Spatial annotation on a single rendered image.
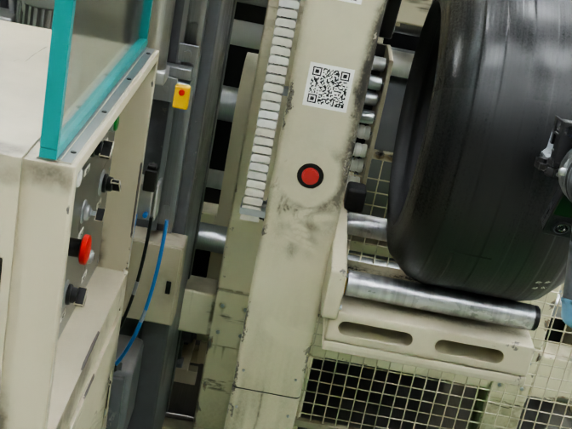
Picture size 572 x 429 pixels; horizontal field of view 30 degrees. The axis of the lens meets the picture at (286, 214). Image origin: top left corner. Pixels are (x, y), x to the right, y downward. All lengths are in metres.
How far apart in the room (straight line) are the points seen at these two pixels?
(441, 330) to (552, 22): 0.55
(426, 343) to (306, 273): 0.25
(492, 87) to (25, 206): 0.77
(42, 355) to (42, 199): 0.19
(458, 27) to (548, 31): 0.14
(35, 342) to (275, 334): 0.82
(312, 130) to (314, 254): 0.23
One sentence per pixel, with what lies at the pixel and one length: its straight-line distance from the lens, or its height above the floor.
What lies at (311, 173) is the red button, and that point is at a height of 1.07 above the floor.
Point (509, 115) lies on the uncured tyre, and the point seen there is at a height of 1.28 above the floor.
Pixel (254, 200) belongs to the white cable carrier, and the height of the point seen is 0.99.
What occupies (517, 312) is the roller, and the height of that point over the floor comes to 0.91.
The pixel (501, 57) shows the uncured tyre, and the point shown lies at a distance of 1.65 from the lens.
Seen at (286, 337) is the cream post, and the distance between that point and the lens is 1.97.
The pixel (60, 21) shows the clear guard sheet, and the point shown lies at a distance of 1.09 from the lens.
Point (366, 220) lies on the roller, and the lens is 2.10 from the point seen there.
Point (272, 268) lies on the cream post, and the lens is 1.91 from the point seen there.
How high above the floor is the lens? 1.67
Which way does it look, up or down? 22 degrees down
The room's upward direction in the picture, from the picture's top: 11 degrees clockwise
